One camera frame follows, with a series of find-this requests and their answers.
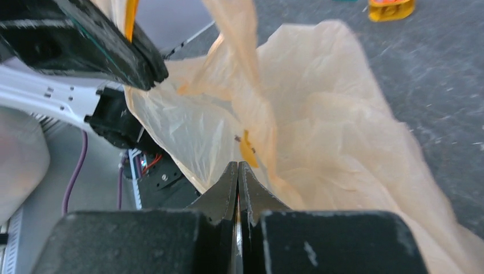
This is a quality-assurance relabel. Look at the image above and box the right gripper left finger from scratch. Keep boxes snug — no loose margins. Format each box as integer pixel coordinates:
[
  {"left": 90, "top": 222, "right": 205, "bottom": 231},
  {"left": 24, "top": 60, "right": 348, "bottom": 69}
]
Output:
[{"left": 33, "top": 162, "right": 238, "bottom": 273}]

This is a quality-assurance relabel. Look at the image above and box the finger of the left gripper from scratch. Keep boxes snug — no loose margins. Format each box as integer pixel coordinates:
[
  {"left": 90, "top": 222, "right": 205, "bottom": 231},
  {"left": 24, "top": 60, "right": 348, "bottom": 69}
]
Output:
[
  {"left": 1, "top": 1, "right": 155, "bottom": 91},
  {"left": 131, "top": 23, "right": 169, "bottom": 84}
]

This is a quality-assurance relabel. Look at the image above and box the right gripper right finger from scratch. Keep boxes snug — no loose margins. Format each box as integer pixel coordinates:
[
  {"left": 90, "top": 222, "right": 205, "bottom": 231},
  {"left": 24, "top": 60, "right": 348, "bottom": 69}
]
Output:
[{"left": 238, "top": 162, "right": 428, "bottom": 273}]

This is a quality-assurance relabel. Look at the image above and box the orange plastic bag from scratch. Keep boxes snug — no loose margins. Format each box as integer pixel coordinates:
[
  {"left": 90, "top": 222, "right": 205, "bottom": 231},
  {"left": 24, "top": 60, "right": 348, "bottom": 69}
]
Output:
[{"left": 124, "top": 1, "right": 483, "bottom": 273}]

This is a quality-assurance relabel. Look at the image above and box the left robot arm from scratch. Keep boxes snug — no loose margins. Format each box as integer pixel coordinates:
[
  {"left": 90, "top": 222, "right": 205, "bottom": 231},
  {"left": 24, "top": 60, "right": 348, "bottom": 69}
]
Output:
[{"left": 1, "top": 1, "right": 168, "bottom": 155}]

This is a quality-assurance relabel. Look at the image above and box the yellow butterfly toy block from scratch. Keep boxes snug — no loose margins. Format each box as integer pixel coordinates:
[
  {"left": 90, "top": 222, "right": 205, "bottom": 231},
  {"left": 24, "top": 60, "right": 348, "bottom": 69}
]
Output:
[{"left": 368, "top": 0, "right": 416, "bottom": 22}]

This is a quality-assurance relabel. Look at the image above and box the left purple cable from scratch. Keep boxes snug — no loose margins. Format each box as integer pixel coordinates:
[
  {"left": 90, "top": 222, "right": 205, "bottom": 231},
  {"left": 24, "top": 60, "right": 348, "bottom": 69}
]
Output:
[{"left": 61, "top": 130, "right": 127, "bottom": 216}]

